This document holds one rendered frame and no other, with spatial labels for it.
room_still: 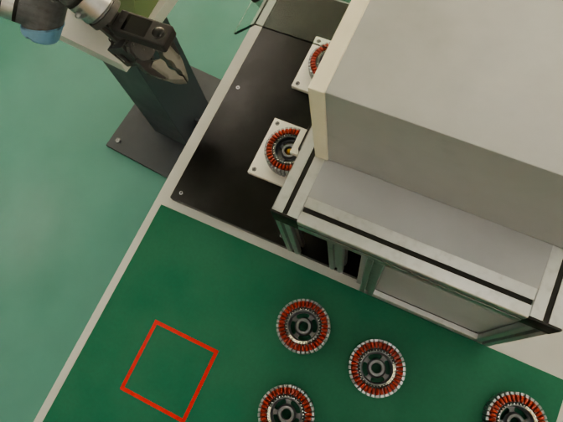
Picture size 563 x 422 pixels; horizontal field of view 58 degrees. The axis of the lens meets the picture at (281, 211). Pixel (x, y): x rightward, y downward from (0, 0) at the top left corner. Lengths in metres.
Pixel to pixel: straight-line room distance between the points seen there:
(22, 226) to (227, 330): 1.35
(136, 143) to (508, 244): 1.69
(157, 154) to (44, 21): 1.09
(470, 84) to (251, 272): 0.67
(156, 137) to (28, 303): 0.81
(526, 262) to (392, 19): 0.39
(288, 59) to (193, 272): 0.57
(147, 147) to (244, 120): 0.98
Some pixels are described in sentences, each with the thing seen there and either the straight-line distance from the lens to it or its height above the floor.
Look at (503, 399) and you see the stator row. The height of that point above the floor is 0.78.
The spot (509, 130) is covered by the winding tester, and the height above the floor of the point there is 1.32.
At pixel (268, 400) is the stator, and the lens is 1.08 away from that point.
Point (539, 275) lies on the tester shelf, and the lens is 0.81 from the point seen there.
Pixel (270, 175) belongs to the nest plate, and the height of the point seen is 0.78.
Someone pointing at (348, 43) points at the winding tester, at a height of 1.32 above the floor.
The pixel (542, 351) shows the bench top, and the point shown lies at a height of 0.75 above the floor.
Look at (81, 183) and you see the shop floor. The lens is 2.25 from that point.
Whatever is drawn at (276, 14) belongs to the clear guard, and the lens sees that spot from 1.03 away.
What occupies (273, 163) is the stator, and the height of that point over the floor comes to 0.82.
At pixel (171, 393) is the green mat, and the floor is 0.75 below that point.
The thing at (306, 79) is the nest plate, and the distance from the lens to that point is 1.28.
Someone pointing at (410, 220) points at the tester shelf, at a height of 1.11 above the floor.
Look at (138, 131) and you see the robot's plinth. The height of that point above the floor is 0.02.
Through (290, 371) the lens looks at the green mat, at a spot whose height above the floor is 0.75.
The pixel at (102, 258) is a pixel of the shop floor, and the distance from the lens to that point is 2.11.
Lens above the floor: 1.86
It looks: 71 degrees down
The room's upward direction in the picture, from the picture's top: 19 degrees counter-clockwise
